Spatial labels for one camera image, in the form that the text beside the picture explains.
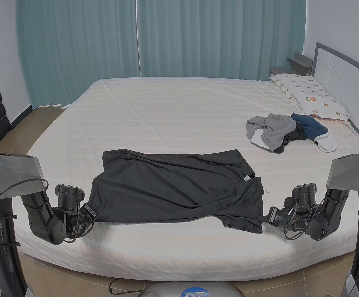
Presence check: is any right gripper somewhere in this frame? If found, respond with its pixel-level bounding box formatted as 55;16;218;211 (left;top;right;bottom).
261;207;287;228

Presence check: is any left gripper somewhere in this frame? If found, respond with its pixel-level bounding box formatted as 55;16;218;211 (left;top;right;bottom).
79;202;101;226

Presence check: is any black T-shirt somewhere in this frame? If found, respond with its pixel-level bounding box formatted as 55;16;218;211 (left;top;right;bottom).
87;148;265;234

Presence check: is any pile of clothes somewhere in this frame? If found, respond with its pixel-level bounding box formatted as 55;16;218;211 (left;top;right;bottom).
246;113;338;154

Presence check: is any bed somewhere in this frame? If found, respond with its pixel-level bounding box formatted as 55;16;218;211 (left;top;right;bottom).
12;42;359;282

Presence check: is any white printed pillow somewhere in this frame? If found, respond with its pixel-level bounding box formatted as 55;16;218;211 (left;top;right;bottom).
269;74;350;121

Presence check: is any grey bedside table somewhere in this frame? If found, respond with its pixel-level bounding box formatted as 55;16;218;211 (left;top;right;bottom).
271;52;313;77

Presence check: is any blue-green curtain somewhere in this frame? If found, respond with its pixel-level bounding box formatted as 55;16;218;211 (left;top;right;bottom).
136;0;307;81
16;0;141;110

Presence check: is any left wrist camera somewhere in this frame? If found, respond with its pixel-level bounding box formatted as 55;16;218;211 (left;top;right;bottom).
55;183;85;211

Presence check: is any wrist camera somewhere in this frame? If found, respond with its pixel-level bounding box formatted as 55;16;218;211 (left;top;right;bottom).
55;183;85;211
285;183;317;210

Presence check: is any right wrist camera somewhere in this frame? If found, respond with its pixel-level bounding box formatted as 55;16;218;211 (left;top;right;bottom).
285;183;317;210

